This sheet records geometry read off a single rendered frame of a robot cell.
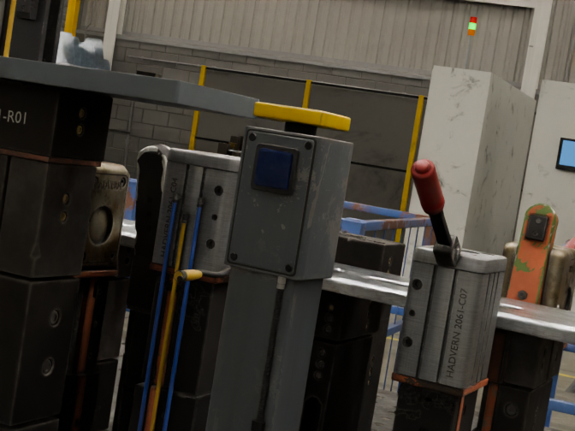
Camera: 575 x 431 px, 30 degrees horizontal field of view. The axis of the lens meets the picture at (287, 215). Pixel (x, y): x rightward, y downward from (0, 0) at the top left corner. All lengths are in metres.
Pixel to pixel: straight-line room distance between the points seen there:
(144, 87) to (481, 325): 0.36
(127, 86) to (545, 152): 8.29
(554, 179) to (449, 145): 0.90
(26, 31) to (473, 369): 0.50
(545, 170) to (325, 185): 8.26
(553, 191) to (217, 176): 8.09
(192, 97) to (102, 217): 0.34
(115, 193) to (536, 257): 0.48
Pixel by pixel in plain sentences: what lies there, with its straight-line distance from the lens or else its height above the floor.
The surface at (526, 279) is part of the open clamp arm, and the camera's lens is 1.27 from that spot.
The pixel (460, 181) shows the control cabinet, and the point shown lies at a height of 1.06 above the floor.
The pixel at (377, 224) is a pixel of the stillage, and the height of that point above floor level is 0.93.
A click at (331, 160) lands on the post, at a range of 0.84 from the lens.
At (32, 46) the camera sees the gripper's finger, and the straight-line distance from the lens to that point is 0.98.
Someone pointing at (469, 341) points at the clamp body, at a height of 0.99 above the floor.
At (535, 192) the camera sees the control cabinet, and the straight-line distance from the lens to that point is 9.08.
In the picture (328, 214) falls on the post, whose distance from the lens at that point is 0.85.
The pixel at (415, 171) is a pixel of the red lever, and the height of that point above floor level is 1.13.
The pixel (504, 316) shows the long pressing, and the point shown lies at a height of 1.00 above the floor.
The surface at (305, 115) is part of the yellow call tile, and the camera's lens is 0.83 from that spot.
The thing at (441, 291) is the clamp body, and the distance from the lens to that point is 0.95.
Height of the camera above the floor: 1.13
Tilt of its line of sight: 4 degrees down
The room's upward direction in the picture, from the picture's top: 9 degrees clockwise
